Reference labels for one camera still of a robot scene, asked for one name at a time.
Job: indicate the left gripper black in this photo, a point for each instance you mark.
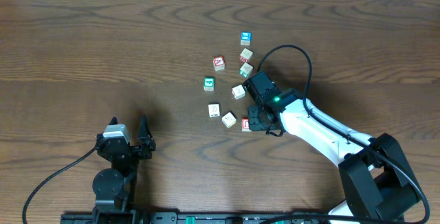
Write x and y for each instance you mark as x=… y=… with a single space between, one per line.
x=134 y=149

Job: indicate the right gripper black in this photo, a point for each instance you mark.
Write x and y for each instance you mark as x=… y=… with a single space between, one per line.
x=254 y=125

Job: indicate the red U wooden block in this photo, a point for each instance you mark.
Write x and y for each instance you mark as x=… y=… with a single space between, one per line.
x=245 y=125

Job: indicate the plain cream wooden block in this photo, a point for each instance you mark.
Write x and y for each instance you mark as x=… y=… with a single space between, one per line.
x=238 y=92

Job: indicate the cream block with yellow side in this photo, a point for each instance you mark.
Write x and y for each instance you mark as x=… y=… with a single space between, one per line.
x=214 y=110

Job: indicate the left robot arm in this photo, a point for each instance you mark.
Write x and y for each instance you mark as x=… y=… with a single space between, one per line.
x=114 y=187

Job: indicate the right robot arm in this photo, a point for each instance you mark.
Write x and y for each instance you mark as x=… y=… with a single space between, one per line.
x=376 y=177

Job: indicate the green J wooden block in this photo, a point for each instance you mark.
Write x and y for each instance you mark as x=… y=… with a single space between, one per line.
x=245 y=70

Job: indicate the red M wooden block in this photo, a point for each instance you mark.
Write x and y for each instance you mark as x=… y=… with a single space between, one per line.
x=246 y=55

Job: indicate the green 4 wooden block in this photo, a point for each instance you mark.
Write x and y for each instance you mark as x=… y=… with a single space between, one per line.
x=208 y=84

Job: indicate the red A wooden block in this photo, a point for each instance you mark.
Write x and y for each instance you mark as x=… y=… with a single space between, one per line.
x=219 y=63

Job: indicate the blue-top wooden block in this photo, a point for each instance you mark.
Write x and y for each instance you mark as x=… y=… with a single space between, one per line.
x=246 y=38

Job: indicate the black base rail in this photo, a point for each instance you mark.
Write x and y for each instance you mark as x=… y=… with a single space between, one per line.
x=166 y=218

